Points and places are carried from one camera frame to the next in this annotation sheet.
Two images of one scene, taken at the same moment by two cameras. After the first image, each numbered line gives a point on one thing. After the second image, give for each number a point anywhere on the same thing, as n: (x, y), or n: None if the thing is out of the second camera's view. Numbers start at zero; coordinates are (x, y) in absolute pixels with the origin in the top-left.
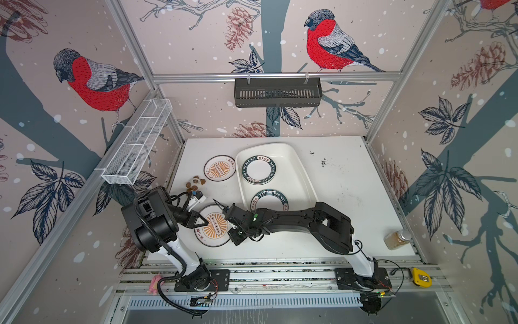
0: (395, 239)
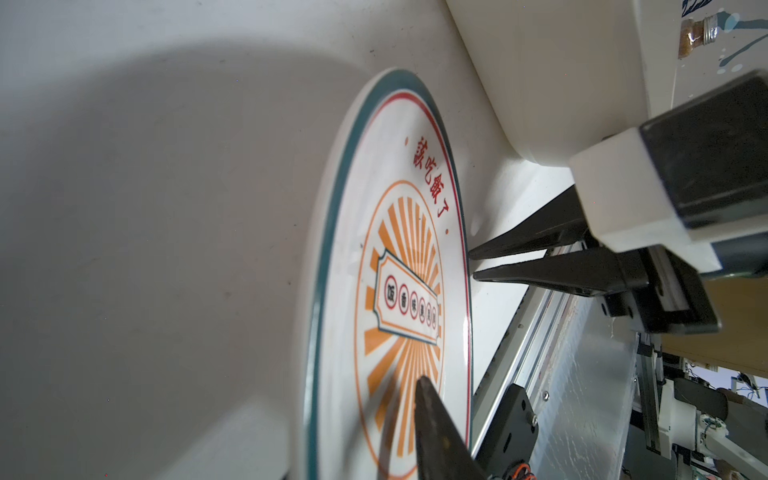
0: (694, 34)
